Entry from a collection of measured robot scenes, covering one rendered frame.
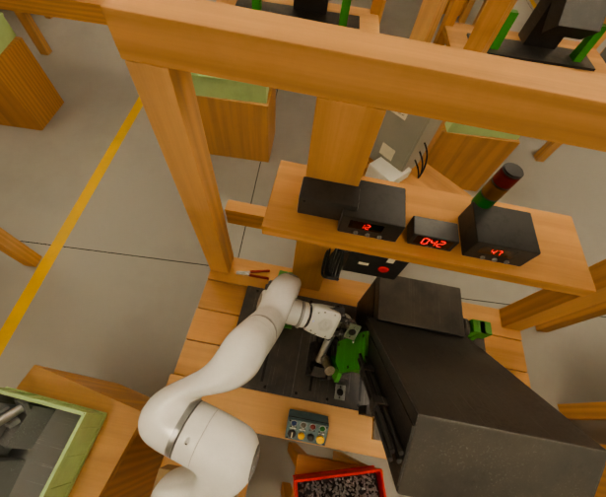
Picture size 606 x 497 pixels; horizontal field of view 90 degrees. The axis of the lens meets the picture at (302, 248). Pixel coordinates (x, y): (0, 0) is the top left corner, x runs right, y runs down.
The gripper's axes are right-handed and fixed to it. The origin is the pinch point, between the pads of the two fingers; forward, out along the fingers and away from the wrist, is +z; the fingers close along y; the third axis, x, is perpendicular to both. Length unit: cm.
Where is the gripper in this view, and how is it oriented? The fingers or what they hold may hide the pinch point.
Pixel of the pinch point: (349, 327)
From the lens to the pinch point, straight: 106.4
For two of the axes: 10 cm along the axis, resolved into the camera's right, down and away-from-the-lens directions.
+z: 9.2, 3.1, 2.3
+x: -1.2, -3.3, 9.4
